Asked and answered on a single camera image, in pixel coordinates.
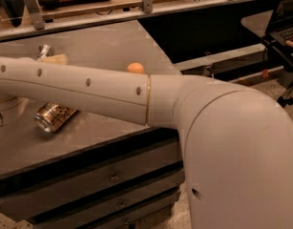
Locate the silver redbull can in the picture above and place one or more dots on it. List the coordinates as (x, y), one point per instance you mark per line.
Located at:
(45, 50)

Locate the black laptop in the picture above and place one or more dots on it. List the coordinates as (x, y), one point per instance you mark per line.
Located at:
(280, 27)

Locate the black metal stand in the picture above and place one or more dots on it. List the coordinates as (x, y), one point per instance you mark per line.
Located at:
(287, 97)

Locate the gold soda can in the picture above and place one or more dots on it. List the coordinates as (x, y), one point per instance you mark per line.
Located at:
(51, 117)

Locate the orange fruit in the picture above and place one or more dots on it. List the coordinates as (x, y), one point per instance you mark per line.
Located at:
(135, 68)

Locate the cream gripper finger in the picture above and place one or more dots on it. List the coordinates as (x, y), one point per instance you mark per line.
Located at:
(61, 59)

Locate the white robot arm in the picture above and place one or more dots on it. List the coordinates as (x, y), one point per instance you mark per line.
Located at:
(236, 142)

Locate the grey drawer cabinet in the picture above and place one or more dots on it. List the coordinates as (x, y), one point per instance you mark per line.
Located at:
(95, 172)

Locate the metal frame rail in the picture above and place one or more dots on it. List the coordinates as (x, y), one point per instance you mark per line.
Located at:
(39, 21)

